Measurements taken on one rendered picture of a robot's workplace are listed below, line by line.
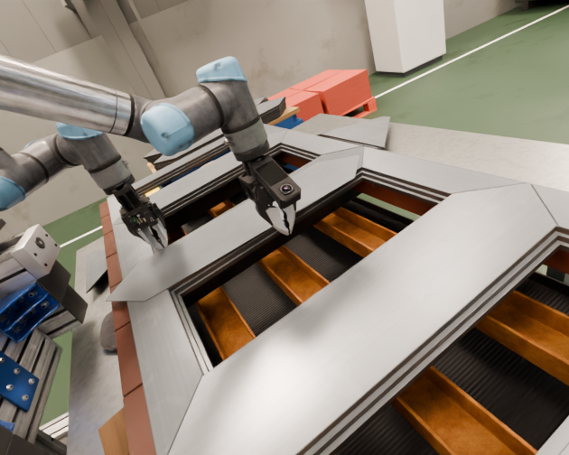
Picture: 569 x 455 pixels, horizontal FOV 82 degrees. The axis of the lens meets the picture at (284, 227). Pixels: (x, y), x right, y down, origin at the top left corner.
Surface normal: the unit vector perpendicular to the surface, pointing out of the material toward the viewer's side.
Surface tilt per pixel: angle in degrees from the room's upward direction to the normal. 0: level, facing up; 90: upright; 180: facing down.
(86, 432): 0
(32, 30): 90
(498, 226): 0
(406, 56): 90
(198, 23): 90
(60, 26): 90
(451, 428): 0
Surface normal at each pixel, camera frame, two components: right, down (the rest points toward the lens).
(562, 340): -0.32, -0.78
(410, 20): 0.34, 0.43
